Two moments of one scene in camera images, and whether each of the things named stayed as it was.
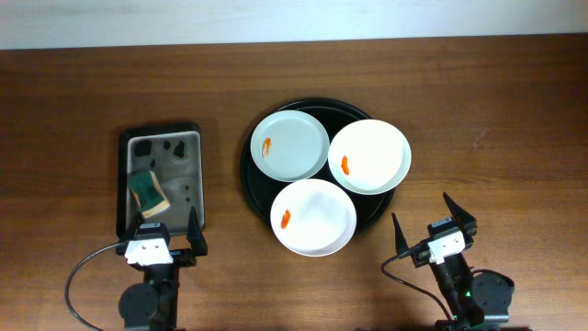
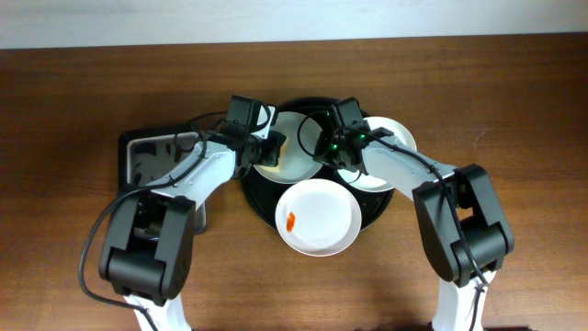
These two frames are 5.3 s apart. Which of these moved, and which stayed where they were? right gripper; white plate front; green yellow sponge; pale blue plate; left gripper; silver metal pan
Moved: right gripper; left gripper; green yellow sponge
Stayed: pale blue plate; white plate front; silver metal pan
